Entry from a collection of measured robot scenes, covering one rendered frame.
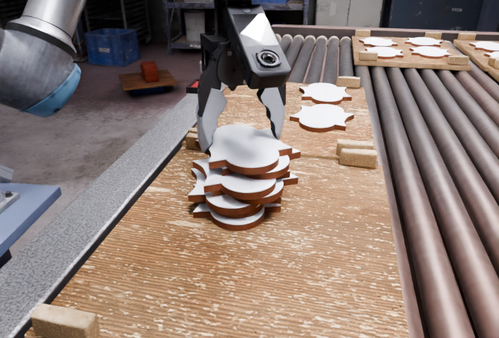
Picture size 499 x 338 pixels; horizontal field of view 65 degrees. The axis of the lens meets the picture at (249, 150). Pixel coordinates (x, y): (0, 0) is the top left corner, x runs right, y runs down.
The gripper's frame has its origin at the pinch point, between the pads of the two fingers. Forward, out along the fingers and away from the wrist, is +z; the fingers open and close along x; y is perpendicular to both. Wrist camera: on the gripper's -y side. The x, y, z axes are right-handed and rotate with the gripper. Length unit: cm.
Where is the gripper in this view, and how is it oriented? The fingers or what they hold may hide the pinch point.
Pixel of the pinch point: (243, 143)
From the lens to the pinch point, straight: 54.3
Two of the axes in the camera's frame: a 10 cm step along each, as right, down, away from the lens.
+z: 0.0, 8.9, 4.6
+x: -9.4, 1.6, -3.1
